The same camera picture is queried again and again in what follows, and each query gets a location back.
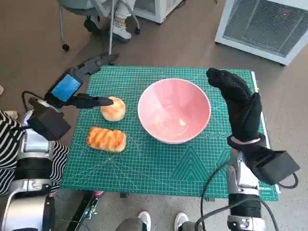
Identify seated person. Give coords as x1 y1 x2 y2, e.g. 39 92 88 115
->
84 0 137 43

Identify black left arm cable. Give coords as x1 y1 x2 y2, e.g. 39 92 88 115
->
21 90 46 113

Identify person in striped clothing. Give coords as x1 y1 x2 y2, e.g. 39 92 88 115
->
0 109 70 194

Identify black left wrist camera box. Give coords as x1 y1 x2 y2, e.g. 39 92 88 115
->
27 105 72 141

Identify rectangular striped toy bread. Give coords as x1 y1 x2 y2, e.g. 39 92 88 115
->
87 127 127 154

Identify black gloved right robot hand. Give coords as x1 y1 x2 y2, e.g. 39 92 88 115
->
206 67 263 143

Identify black metal stand rail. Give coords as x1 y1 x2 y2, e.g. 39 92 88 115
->
65 191 102 231

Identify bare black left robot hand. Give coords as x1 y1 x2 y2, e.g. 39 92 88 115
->
44 53 120 110

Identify round toy bread bun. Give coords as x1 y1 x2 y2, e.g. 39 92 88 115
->
100 96 126 122

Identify grey office chair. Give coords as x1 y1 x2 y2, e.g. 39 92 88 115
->
57 0 141 51

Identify silver metal pole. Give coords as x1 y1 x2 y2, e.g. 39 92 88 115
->
107 0 118 66

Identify large white mesh cabinet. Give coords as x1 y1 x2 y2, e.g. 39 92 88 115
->
214 0 308 67

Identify green cutting mat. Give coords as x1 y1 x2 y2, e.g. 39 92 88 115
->
59 65 281 201

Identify pink bowl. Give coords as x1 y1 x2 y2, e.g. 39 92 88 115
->
137 77 212 144

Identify standing person with white shoes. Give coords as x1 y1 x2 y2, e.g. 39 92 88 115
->
115 210 203 231

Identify small white mesh cabinet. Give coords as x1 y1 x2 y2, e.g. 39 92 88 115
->
131 0 186 24

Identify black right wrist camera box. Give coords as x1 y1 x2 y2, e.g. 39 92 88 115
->
245 144 301 186

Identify black wrist camera cable loop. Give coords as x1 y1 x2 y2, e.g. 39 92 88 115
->
279 172 299 189

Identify person's white shoe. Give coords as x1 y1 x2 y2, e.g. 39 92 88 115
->
3 110 19 120

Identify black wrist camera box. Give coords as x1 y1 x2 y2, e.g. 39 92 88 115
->
245 144 301 186
27 105 72 141

